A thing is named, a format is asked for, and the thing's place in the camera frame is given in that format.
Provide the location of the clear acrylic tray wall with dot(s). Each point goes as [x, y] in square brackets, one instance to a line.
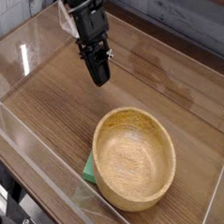
[49, 109]

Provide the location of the brown wooden oval bowl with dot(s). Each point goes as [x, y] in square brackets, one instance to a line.
[134, 159]

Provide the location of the black metal bracket with bolt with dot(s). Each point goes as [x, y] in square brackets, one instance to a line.
[16, 213]

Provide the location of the clear acrylic corner bracket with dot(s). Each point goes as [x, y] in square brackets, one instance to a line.
[66, 22]

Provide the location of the green block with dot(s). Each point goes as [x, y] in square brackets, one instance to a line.
[88, 172]

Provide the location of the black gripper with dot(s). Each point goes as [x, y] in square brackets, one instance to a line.
[91, 22]

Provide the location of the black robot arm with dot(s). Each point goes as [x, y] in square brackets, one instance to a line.
[91, 21]

